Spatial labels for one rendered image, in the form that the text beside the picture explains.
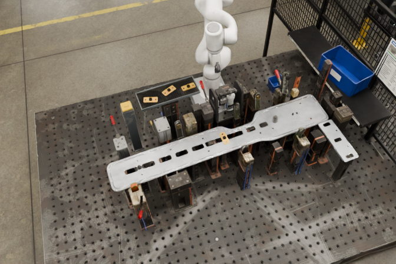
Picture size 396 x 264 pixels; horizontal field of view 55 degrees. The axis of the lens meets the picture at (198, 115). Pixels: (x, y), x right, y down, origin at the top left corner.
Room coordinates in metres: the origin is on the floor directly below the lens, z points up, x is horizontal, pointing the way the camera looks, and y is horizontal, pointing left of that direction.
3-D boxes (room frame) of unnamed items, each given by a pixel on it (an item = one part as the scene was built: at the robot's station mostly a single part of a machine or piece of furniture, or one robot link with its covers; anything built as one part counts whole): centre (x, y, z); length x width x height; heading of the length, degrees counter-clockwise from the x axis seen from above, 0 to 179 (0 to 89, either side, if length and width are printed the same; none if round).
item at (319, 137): (1.24, -0.73, 0.84); 0.11 x 0.10 x 0.28; 20
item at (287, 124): (1.22, -0.14, 1.00); 1.38 x 0.22 x 0.02; 110
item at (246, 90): (1.51, -0.29, 0.91); 0.07 x 0.05 x 0.42; 20
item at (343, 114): (1.36, -0.89, 0.88); 0.08 x 0.08 x 0.36; 20
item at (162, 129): (1.28, 0.21, 0.90); 0.13 x 0.10 x 0.41; 20
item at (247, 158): (1.09, -0.27, 0.87); 0.12 x 0.09 x 0.35; 20
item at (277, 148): (1.16, -0.47, 0.84); 0.11 x 0.08 x 0.29; 20
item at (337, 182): (1.09, -0.87, 0.84); 0.11 x 0.06 x 0.29; 20
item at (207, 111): (1.41, -0.06, 0.89); 0.13 x 0.11 x 0.38; 20
